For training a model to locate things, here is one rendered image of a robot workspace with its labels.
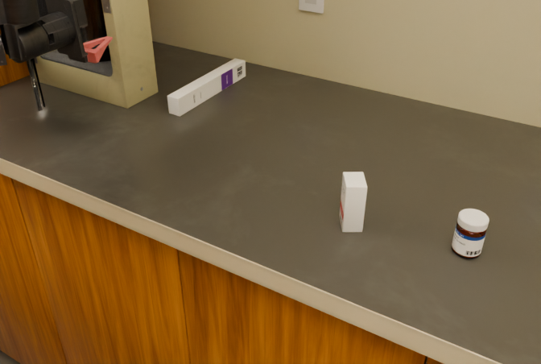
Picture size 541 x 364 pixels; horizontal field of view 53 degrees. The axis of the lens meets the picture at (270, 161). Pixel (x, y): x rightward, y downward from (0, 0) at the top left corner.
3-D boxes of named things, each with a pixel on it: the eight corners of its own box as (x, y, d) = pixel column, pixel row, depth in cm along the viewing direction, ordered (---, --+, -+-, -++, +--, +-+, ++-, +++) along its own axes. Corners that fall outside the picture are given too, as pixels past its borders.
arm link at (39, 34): (-1, 59, 89) (22, 69, 87) (-10, 18, 85) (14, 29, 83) (34, 46, 94) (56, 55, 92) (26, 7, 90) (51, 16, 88)
